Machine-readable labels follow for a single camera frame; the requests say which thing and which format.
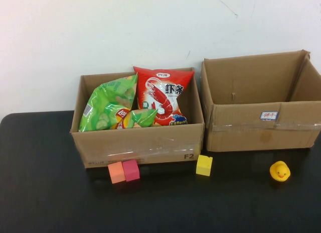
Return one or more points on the large green chips bag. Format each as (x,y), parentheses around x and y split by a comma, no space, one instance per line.
(106,102)

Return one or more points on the red shrimp snack bag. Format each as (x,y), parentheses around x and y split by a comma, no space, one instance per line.
(161,92)

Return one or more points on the small green chips bag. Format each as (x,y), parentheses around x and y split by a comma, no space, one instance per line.
(144,117)

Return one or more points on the cardboard box with F2 print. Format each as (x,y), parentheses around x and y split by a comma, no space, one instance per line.
(140,142)

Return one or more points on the pink foam cube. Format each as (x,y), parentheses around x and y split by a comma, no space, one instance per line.
(131,170)

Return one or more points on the yellow foam cube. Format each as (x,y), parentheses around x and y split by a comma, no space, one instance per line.
(203,165)

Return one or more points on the orange foam cube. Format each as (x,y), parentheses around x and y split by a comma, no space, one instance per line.
(116,172)

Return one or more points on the cardboard box with white label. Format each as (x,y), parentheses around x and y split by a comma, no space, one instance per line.
(250,135)

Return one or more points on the yellow rubber duck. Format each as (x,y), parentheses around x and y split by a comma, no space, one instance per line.
(280,171)

